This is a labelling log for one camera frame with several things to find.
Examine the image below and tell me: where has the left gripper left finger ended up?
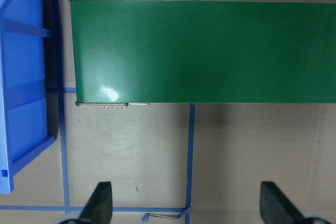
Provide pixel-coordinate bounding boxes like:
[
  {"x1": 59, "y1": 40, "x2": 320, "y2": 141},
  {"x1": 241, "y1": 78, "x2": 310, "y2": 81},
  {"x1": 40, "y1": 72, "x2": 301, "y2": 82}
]
[{"x1": 77, "y1": 182, "x2": 112, "y2": 224}]

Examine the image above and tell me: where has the green conveyor belt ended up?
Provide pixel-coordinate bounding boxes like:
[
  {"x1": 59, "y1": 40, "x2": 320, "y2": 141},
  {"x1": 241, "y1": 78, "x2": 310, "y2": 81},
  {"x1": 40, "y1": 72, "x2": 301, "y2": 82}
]
[{"x1": 69, "y1": 0, "x2": 335, "y2": 106}]

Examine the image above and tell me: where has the blue left bin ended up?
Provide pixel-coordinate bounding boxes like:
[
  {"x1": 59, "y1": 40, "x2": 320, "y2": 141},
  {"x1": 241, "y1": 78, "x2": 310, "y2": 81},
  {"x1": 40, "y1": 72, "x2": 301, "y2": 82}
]
[{"x1": 1, "y1": 0, "x2": 55, "y2": 194}]

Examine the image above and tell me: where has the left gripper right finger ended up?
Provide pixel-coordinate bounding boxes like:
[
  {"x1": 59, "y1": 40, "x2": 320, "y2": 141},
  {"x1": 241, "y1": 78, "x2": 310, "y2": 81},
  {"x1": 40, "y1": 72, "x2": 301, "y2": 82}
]
[{"x1": 259, "y1": 181, "x2": 310, "y2": 224}]

